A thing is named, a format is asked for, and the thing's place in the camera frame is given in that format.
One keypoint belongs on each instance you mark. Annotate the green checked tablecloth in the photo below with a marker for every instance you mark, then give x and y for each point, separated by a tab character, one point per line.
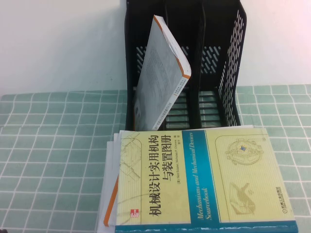
48	145

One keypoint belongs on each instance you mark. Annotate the yellow mechanisms sourcebook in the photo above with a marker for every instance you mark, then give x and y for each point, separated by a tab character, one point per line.
218	182

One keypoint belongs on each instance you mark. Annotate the white orange-edged ROS2 book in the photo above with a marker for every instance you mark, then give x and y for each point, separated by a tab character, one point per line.
155	72

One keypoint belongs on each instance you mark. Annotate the plain white book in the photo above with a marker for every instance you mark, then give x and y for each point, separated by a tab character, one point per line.
103	182

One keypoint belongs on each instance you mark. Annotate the black perforated book holder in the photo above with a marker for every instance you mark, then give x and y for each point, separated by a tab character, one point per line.
211	24

